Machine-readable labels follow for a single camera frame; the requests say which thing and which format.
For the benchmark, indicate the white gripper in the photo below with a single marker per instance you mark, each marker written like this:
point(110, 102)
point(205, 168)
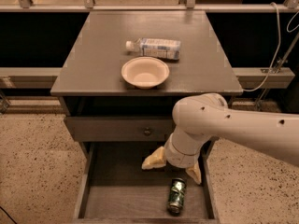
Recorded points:
point(179, 159)

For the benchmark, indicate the green soda can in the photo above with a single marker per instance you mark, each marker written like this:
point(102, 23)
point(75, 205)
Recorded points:
point(176, 196)

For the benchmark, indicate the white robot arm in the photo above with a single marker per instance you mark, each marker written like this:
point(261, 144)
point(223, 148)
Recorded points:
point(199, 118)

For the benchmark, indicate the round dark drawer knob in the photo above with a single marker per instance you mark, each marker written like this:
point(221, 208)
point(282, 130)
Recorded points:
point(147, 131)

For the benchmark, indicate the open grey middle drawer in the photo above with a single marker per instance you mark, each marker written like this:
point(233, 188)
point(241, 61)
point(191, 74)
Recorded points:
point(116, 190)

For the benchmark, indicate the grey top drawer front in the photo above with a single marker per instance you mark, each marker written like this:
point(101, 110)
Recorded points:
point(118, 129)

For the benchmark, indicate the grey wooden drawer cabinet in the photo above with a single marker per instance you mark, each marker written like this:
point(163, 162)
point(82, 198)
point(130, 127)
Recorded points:
point(90, 83)

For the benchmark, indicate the white paper bowl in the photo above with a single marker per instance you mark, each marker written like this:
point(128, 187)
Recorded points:
point(145, 72)

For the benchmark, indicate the clear plastic water bottle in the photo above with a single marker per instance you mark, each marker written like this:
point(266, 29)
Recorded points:
point(155, 47)

